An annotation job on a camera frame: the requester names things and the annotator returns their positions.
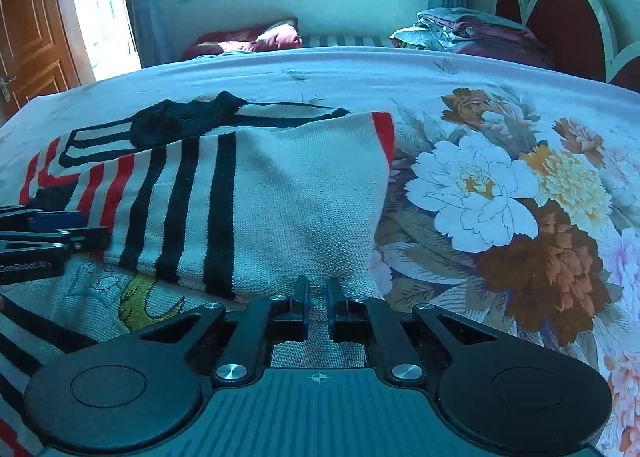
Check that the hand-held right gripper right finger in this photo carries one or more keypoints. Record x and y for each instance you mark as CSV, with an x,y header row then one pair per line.
x,y
336,309

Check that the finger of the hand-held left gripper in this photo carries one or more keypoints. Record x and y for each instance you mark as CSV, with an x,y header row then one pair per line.
x,y
85,239
57,222

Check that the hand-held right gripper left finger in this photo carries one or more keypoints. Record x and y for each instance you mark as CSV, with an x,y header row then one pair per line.
x,y
299,307

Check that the striped knit sweater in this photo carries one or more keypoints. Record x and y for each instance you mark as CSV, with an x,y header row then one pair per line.
x,y
280,197

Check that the brown wooden door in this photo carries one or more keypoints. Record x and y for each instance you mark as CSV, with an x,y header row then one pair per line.
x,y
35,27

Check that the floral bed sheet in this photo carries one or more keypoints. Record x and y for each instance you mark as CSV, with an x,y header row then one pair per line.
x,y
500,102

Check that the striped mattress cover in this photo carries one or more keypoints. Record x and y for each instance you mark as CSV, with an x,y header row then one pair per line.
x,y
345,40

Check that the dark red pillow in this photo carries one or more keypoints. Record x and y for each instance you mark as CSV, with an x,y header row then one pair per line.
x,y
270,37

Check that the floral grey pillow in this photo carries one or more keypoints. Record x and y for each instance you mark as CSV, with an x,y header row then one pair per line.
x,y
420,39

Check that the stack of folded blankets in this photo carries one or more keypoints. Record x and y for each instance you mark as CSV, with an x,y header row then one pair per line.
x,y
505,44

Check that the folded grey blanket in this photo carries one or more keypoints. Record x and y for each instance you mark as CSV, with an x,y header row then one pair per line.
x,y
465,17

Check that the red and white headboard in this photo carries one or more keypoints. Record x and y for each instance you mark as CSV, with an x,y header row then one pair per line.
x,y
565,12

